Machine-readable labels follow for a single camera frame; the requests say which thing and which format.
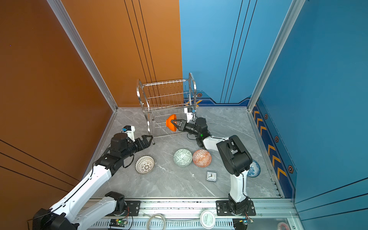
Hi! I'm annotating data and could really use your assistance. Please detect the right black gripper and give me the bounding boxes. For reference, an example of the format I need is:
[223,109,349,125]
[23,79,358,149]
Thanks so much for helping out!
[171,120,201,138]

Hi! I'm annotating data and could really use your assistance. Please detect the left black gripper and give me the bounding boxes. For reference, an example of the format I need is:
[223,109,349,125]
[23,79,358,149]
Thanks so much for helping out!
[121,134,152,161]

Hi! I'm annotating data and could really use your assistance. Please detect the orange bowl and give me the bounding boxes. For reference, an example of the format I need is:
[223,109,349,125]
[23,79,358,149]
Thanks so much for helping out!
[166,114,177,132]

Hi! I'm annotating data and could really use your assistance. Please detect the silver wire dish rack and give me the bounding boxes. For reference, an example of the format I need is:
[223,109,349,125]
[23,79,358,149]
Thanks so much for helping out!
[137,73,197,137]

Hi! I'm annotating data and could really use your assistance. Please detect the blue white floral bowl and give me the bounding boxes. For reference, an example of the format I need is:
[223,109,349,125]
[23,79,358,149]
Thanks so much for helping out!
[247,160,261,178]

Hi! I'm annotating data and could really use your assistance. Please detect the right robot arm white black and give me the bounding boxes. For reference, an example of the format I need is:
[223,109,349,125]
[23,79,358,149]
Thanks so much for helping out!
[166,115,256,216]

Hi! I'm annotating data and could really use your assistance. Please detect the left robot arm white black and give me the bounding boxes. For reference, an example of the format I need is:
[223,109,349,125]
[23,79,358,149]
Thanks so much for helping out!
[28,131,153,230]

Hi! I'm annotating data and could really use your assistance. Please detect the white black lattice bowl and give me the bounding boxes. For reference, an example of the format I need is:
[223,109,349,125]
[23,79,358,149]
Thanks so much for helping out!
[135,155,155,174]

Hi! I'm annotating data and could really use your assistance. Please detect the green patterned bowl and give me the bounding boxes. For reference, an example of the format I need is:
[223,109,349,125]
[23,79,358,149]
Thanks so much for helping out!
[173,149,193,167]

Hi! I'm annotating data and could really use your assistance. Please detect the red patterned bowl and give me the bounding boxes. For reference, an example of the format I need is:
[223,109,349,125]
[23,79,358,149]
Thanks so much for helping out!
[193,149,212,168]

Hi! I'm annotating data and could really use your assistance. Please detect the small square clock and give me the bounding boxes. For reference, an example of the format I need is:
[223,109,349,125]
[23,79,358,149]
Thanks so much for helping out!
[206,171,217,182]

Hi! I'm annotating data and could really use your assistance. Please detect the green circuit board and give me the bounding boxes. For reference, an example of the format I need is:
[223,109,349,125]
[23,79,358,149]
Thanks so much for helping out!
[109,219,128,228]

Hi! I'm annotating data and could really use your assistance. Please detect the right circuit board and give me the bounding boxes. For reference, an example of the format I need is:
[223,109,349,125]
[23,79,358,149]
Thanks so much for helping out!
[242,216,254,225]

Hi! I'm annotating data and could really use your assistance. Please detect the pink round object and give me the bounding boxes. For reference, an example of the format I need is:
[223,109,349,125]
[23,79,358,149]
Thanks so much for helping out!
[278,222,290,230]

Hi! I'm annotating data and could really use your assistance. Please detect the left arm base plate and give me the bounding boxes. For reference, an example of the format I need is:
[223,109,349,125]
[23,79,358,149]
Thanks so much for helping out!
[113,200,141,217]

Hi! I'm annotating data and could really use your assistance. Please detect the coiled white cable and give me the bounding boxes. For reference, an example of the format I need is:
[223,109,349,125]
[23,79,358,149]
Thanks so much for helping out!
[146,213,167,230]

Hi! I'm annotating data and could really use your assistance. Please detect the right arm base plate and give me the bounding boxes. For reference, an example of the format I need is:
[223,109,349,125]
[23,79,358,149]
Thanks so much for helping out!
[216,200,256,216]

